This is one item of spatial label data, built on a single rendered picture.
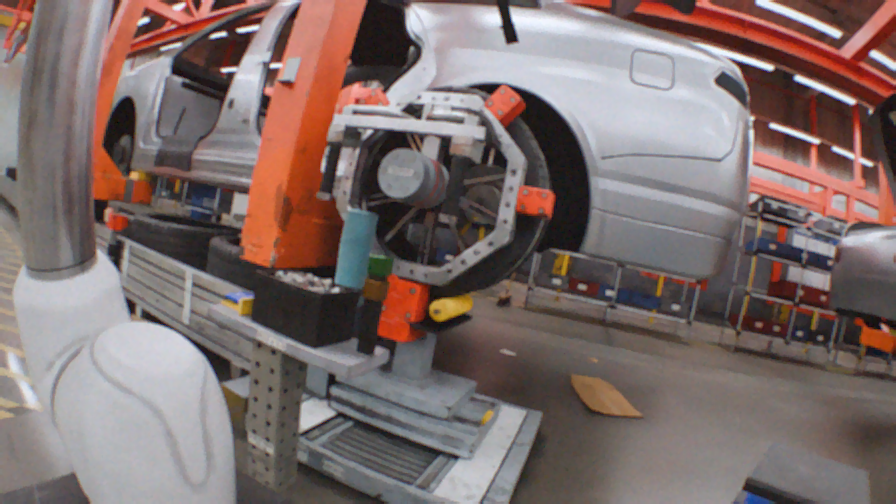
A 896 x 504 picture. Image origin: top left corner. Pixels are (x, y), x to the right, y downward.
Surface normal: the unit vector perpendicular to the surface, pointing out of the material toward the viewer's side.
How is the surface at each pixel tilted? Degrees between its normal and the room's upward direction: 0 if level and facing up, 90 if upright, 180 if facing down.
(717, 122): 90
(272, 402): 90
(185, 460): 78
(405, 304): 90
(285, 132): 90
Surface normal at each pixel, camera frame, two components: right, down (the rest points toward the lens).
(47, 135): 0.68, 0.31
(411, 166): -0.33, -0.01
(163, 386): 0.81, -0.32
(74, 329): 0.83, 0.04
